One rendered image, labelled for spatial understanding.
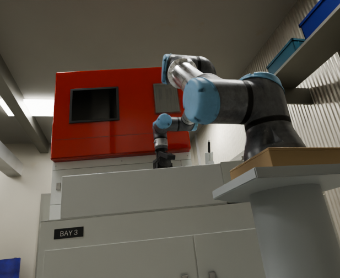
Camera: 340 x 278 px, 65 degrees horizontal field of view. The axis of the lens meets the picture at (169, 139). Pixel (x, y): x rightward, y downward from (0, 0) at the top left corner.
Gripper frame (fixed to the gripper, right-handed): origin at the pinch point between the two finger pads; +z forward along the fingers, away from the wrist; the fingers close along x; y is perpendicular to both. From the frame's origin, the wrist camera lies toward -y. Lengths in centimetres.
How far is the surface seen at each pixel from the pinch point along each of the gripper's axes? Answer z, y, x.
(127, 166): -15.5, 24.8, 11.9
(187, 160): -16.6, 10.4, -21.1
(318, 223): 28, -84, 9
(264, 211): 24, -76, 16
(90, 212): 17, -30, 44
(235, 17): -251, 77, -170
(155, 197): 14.0, -38.1, 24.1
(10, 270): 46, 549, 84
